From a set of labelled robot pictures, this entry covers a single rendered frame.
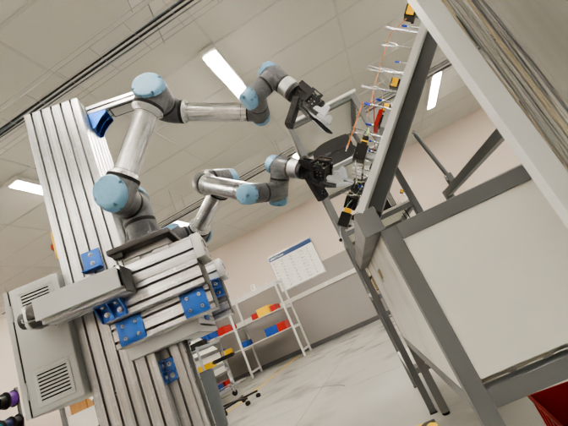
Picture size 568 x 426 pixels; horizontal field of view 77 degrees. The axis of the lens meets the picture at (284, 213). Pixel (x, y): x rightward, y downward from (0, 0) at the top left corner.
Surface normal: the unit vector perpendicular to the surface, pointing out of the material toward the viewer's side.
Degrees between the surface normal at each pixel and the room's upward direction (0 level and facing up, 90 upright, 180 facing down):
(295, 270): 90
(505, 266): 90
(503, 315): 90
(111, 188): 96
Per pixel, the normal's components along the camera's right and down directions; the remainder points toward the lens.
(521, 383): -0.19, -0.22
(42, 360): 0.01, -0.31
